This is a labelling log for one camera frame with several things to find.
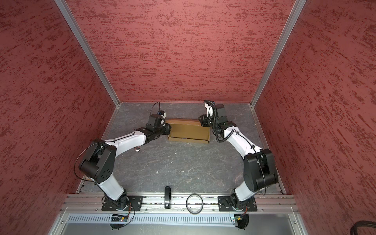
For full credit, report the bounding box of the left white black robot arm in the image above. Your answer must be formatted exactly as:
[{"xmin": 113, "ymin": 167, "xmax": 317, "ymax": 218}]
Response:
[{"xmin": 78, "ymin": 110, "xmax": 171, "ymax": 211}]

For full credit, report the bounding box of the right circuit board connector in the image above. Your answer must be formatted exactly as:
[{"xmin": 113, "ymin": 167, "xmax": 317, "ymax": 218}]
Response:
[{"xmin": 234, "ymin": 214, "xmax": 249, "ymax": 230}]

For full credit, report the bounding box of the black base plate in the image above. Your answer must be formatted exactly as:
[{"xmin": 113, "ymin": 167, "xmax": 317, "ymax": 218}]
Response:
[
  {"xmin": 218, "ymin": 194, "xmax": 258, "ymax": 212},
  {"xmin": 101, "ymin": 196, "xmax": 144, "ymax": 212}
]

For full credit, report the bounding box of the white perforated cable duct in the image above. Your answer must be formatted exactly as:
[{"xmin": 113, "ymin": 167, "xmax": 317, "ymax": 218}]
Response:
[{"xmin": 67, "ymin": 213, "xmax": 235, "ymax": 227}]

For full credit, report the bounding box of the right aluminium corner post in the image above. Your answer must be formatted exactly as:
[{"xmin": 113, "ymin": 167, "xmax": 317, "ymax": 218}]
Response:
[{"xmin": 250, "ymin": 0, "xmax": 306, "ymax": 109}]

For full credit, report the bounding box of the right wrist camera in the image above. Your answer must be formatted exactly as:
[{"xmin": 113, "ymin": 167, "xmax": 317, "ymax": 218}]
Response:
[{"xmin": 205, "ymin": 103, "xmax": 226, "ymax": 118}]

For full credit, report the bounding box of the left circuit board connector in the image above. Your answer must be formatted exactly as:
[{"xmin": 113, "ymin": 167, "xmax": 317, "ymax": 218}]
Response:
[{"xmin": 109, "ymin": 214, "xmax": 129, "ymax": 230}]

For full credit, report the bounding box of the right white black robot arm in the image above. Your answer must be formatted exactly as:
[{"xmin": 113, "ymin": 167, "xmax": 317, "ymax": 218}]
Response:
[{"xmin": 198, "ymin": 115, "xmax": 279, "ymax": 211}]

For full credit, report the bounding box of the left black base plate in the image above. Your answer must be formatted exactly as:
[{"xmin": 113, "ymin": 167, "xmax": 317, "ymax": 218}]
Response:
[{"xmin": 101, "ymin": 196, "xmax": 144, "ymax": 212}]

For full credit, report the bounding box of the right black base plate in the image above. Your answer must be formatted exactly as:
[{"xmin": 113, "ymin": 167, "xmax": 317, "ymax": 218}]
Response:
[{"xmin": 218, "ymin": 194, "xmax": 258, "ymax": 212}]

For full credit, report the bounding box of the left aluminium corner post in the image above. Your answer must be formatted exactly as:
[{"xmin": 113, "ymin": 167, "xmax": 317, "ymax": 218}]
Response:
[{"xmin": 54, "ymin": 0, "xmax": 121, "ymax": 108}]

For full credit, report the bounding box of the aluminium frame rail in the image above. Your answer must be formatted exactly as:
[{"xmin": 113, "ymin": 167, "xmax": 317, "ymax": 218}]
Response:
[{"xmin": 60, "ymin": 193, "xmax": 300, "ymax": 214}]

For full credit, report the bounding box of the black cable bottom corner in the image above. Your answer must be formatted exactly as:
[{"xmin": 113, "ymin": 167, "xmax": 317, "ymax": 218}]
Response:
[{"xmin": 350, "ymin": 220, "xmax": 376, "ymax": 235}]

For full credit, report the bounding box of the brown cardboard box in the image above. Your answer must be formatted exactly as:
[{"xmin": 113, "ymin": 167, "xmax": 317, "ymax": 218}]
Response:
[{"xmin": 166, "ymin": 118, "xmax": 210, "ymax": 144}]

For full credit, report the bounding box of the black handle bar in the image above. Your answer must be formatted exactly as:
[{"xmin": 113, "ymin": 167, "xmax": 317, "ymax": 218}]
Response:
[{"xmin": 164, "ymin": 186, "xmax": 171, "ymax": 210}]

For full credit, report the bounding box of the black cable ring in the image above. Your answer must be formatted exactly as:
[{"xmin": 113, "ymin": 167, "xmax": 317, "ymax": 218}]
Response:
[{"xmin": 185, "ymin": 193, "xmax": 204, "ymax": 214}]

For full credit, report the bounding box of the aluminium corner post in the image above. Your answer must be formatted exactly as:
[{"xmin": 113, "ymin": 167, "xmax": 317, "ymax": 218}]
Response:
[
  {"xmin": 54, "ymin": 0, "xmax": 121, "ymax": 108},
  {"xmin": 250, "ymin": 0, "xmax": 306, "ymax": 109}
]

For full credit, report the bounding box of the circuit board connector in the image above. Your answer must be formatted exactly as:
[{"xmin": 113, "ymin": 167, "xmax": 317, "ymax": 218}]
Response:
[
  {"xmin": 234, "ymin": 214, "xmax": 249, "ymax": 230},
  {"xmin": 109, "ymin": 214, "xmax": 129, "ymax": 230}
]

